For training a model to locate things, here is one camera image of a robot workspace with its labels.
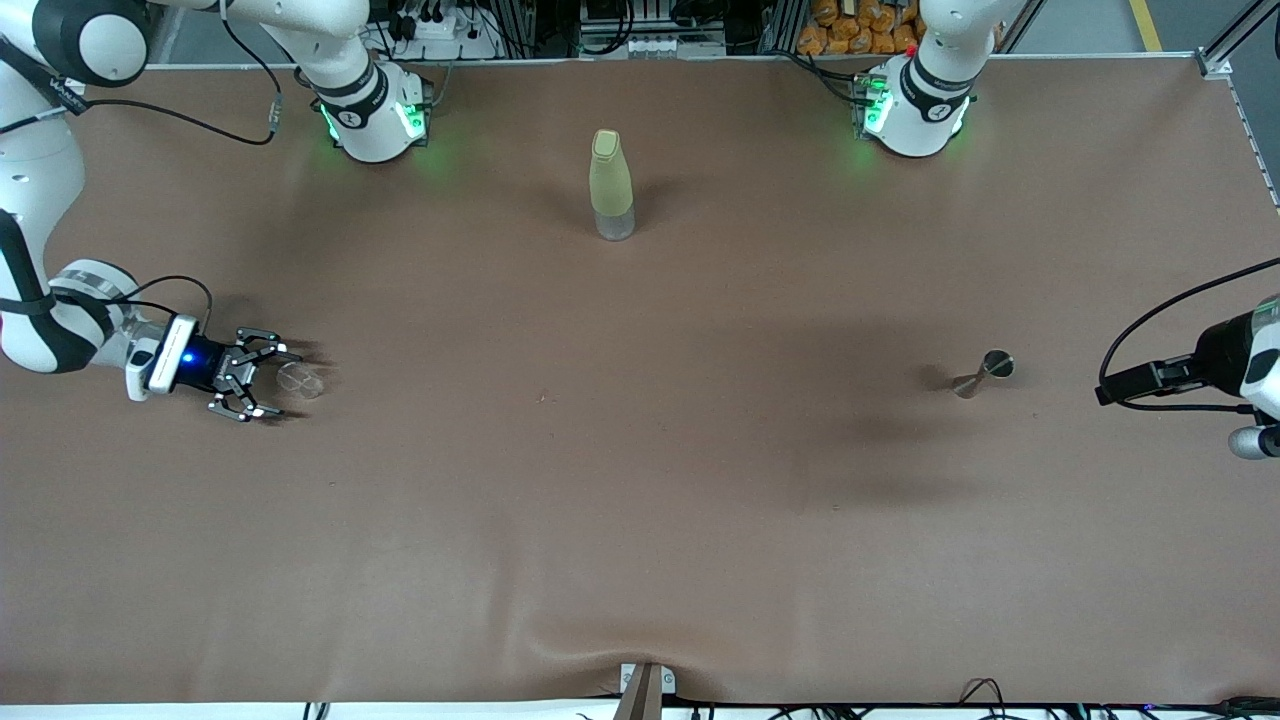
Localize clear glass beaker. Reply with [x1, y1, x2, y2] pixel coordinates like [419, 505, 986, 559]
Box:
[277, 360, 328, 401]

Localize steel double jigger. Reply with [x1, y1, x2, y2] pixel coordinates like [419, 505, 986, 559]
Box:
[950, 349, 1016, 400]

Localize white power strip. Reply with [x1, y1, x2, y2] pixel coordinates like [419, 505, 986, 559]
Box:
[395, 0, 501, 61]

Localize yellow-green bottle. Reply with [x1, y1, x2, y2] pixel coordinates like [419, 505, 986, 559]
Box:
[588, 128, 637, 242]

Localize orange snack bags pile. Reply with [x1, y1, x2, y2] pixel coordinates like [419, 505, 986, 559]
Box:
[797, 0, 1003, 56]

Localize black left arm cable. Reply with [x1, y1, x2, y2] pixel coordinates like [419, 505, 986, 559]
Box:
[1098, 256, 1280, 413]

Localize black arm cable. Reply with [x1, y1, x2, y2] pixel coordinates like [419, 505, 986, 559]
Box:
[0, 0, 281, 331]
[1098, 256, 1280, 413]

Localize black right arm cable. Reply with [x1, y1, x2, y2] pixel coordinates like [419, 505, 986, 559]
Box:
[0, 0, 281, 331]

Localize aluminium frame strut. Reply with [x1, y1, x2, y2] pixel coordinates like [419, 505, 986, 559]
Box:
[1195, 0, 1280, 79]

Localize grey bracket with post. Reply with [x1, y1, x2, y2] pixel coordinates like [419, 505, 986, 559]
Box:
[619, 663, 677, 720]

